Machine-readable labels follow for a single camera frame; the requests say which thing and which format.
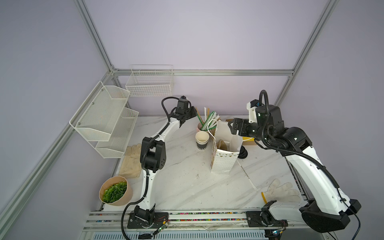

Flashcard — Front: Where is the black corrugated cable left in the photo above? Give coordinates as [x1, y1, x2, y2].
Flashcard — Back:
[120, 95, 181, 240]

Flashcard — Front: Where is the cardboard box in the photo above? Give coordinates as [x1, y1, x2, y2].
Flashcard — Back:
[242, 137, 256, 146]

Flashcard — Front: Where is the white paper takeout bag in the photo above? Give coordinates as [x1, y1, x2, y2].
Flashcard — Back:
[209, 121, 243, 175]

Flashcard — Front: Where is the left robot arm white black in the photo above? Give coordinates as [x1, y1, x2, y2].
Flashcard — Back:
[134, 96, 197, 225]

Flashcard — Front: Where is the yellow handled tool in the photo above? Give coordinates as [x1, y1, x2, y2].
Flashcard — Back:
[261, 192, 268, 204]

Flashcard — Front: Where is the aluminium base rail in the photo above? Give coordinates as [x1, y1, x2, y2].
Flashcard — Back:
[80, 210, 337, 240]

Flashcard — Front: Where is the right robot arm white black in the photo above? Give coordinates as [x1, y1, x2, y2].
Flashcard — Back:
[228, 103, 361, 233]

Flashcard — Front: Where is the stack of paper cups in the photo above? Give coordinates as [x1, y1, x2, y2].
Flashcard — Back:
[195, 131, 210, 150]

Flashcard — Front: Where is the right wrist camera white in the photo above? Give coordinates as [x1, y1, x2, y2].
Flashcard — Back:
[247, 100, 259, 124]

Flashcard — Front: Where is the white mesh two-tier shelf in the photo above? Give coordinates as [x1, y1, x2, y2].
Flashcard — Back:
[69, 82, 139, 159]

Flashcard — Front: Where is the brown pulp cup carrier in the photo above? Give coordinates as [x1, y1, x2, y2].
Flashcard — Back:
[217, 140, 228, 151]

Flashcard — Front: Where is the brown bowl with greens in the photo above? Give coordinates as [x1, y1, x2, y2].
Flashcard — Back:
[99, 176, 133, 207]

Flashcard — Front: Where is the stack of black lids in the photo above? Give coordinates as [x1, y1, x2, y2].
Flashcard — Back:
[238, 146, 248, 160]

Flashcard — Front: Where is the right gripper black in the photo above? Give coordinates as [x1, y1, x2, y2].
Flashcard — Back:
[224, 117, 268, 143]

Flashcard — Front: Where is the beige glove left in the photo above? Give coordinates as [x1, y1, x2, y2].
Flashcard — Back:
[119, 144, 142, 179]

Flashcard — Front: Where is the white wire basket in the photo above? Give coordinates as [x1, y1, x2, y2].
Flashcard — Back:
[126, 65, 174, 97]

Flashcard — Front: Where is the white wrapped straw on table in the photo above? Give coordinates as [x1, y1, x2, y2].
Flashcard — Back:
[237, 160, 259, 191]

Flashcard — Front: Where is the pink straw holder cup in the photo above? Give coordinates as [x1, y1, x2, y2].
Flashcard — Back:
[197, 123, 210, 132]

